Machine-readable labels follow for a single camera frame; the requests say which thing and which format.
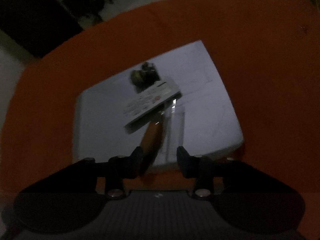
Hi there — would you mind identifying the clear plastic cup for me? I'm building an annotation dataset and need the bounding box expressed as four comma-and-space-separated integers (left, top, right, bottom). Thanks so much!
159, 99, 185, 165

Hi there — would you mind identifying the red table cloth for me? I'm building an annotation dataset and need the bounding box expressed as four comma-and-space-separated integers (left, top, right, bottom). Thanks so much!
1, 0, 319, 239

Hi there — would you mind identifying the dark green toy figure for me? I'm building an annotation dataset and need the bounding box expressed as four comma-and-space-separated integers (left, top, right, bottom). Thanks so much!
130, 62, 161, 93

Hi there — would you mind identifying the orange handled tool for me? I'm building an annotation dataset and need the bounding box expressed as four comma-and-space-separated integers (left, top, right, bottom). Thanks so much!
140, 113, 165, 154

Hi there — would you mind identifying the white remote control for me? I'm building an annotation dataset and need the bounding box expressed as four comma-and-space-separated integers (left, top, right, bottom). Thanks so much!
123, 76, 182, 134

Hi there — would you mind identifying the white box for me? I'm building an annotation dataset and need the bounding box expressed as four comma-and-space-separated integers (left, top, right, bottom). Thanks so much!
73, 41, 243, 167

